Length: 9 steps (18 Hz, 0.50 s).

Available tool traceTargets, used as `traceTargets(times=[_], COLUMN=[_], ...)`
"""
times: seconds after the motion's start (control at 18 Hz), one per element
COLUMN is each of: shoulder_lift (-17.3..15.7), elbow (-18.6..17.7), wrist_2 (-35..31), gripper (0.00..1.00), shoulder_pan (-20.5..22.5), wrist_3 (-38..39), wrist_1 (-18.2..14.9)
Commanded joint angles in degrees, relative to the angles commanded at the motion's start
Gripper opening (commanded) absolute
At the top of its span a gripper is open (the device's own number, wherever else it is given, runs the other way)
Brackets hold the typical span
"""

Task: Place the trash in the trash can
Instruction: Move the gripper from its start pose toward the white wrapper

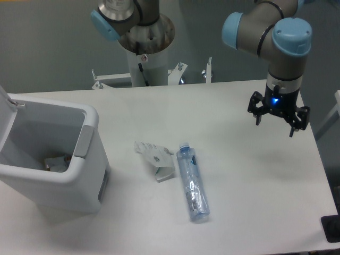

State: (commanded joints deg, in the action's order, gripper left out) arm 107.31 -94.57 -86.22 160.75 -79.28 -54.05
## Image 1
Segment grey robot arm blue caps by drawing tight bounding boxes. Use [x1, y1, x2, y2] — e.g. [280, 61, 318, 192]
[90, 1, 312, 132]

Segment white open trash can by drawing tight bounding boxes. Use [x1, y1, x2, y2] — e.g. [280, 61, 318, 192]
[1, 90, 110, 213]

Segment trash inside the can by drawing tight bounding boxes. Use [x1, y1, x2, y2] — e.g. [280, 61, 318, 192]
[44, 154, 72, 173]

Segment black cable on pedestal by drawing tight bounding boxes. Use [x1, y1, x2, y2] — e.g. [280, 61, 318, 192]
[135, 42, 150, 87]

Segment white metal base frame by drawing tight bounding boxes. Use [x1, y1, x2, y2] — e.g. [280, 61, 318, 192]
[92, 57, 213, 90]

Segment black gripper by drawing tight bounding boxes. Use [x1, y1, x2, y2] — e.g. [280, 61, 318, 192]
[248, 86, 310, 137]

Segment black clamp at table edge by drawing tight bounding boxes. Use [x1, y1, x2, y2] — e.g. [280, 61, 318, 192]
[321, 215, 339, 243]

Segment white paper wrapper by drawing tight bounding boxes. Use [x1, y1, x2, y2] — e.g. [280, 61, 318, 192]
[134, 141, 175, 183]

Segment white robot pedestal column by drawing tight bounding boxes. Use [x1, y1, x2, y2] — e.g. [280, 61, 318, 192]
[118, 14, 175, 86]

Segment white frame at right edge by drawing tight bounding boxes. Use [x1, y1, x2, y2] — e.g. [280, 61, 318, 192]
[314, 90, 339, 141]

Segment clear plastic water bottle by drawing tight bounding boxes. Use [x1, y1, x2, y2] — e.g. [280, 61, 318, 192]
[176, 142, 210, 222]

